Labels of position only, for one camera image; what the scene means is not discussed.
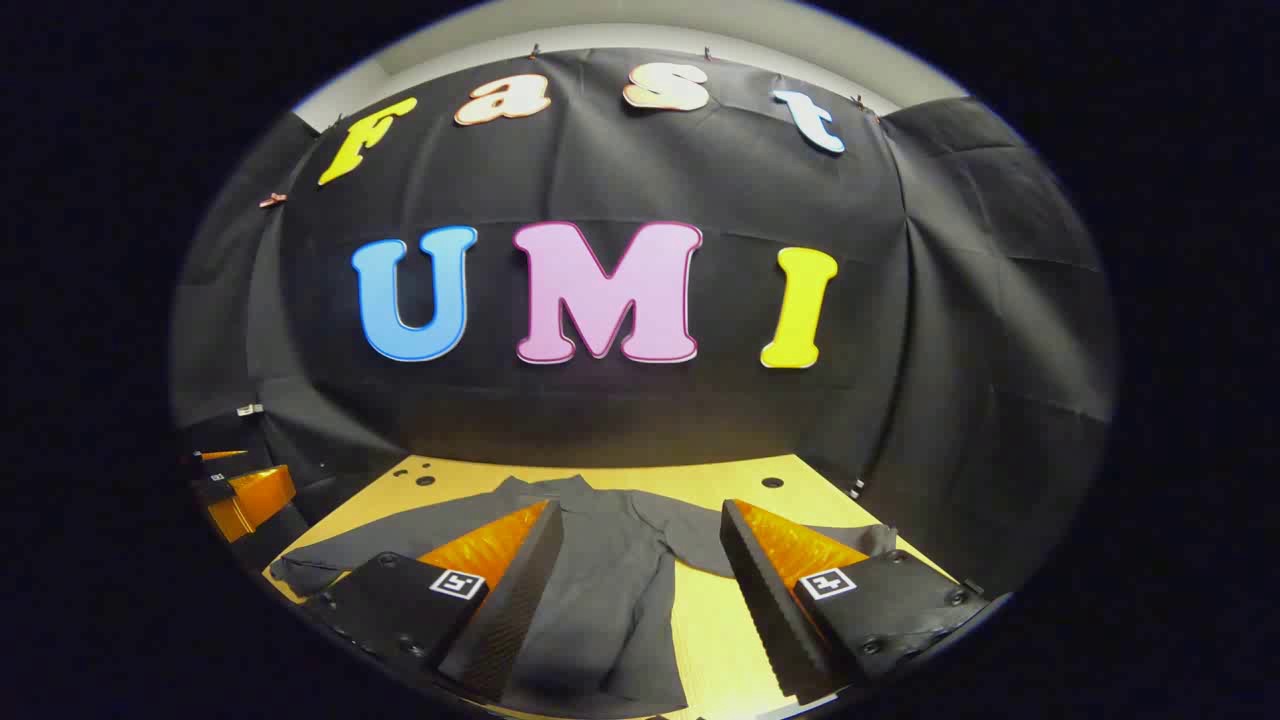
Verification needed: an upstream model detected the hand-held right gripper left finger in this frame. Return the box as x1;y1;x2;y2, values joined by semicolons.
300;498;567;703

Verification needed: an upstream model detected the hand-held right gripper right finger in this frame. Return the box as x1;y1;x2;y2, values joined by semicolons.
720;498;991;706

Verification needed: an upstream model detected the grey collared shirt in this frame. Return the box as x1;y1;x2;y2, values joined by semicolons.
268;474;898;719

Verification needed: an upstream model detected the black backdrop cloth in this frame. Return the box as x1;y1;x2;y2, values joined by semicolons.
170;45;1116;601

